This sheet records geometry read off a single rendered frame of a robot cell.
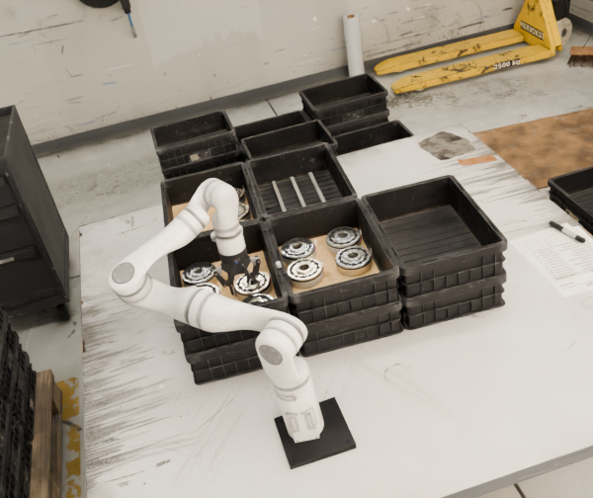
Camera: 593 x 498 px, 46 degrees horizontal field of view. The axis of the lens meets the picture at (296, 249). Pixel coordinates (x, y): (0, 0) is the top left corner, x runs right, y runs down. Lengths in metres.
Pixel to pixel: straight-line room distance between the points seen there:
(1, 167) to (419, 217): 1.75
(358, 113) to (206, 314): 2.20
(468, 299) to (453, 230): 0.25
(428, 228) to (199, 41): 3.24
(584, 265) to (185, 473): 1.28
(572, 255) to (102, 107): 3.70
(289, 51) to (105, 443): 3.82
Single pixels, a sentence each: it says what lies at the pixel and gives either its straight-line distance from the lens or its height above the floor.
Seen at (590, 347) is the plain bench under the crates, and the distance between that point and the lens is 1.99.
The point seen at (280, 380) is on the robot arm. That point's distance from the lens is 1.62.
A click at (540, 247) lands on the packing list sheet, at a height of 0.70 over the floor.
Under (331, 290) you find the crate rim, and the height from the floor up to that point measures 0.92.
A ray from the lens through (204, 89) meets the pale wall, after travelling 5.23.
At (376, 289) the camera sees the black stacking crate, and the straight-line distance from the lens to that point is 1.87.
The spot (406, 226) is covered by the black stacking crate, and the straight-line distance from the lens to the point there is 2.19.
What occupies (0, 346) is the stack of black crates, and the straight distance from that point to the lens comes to 2.77.
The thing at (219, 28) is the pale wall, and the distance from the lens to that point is 5.12.
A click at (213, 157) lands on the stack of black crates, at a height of 0.48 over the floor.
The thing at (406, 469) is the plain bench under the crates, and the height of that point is 0.70.
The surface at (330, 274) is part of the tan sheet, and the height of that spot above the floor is 0.83.
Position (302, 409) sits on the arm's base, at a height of 0.82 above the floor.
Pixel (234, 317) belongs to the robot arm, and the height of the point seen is 1.03.
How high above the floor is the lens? 2.06
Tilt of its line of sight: 35 degrees down
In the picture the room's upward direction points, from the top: 11 degrees counter-clockwise
